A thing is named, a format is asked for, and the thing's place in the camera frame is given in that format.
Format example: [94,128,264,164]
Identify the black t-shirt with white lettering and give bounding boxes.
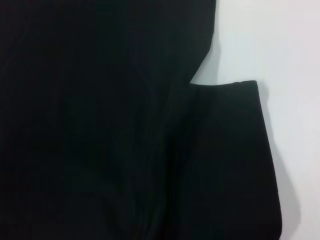
[0,0,285,240]

